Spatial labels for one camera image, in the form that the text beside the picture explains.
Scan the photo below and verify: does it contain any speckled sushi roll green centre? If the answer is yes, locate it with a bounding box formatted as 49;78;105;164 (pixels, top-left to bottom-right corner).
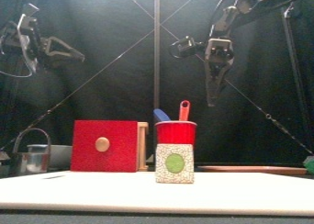
156;143;197;185

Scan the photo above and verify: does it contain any brown wooden plate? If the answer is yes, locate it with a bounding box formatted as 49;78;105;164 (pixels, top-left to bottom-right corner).
197;165;309;176

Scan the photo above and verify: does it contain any white cutting board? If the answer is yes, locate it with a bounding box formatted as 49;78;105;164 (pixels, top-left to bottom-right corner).
0;170;314;218

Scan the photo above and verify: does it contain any red cup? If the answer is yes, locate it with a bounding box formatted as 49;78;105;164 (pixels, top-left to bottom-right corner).
154;120;200;146

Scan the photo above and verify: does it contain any red box with round knob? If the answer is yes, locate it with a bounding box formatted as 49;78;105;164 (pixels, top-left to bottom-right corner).
69;119;141;174

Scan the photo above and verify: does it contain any grey plastic container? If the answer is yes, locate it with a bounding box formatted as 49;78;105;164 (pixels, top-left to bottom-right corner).
26;143;74;170

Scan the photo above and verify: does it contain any green toy item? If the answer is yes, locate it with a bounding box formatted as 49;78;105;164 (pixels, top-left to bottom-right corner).
302;155;314;175

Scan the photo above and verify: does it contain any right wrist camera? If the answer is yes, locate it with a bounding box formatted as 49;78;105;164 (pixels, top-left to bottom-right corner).
169;35;205;60

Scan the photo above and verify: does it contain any white cable loop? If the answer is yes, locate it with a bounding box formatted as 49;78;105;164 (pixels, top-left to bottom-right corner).
0;28;35;79

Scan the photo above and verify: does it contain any orange utensil handle with hole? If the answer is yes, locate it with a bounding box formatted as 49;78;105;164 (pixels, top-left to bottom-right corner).
178;99;192;122

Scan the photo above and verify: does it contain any thin diagonal brace wire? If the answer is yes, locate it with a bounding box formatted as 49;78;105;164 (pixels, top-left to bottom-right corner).
0;0;206;151
119;0;314;155

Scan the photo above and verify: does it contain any blue utensil handle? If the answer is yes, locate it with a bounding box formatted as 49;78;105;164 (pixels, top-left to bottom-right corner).
153;107;173;123

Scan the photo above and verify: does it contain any grey vertical frame pole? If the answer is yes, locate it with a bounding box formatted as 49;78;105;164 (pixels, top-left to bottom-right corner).
154;0;161;110

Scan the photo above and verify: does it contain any dark side frame pole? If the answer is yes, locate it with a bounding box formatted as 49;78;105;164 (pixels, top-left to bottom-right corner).
281;2;313;143

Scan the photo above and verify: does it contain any light wooden frame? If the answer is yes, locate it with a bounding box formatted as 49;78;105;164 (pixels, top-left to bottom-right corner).
137;121;150;173

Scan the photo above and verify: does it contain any small metal bucket with handle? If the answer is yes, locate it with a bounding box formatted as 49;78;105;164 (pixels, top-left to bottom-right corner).
11;128;53;175

